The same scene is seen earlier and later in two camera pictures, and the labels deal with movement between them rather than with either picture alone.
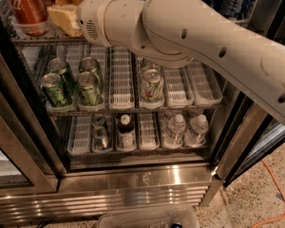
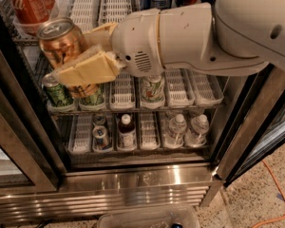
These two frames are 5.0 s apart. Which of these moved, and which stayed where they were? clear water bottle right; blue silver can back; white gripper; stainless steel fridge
Moved: white gripper
Stayed: blue silver can back; clear water bottle right; stainless steel fridge
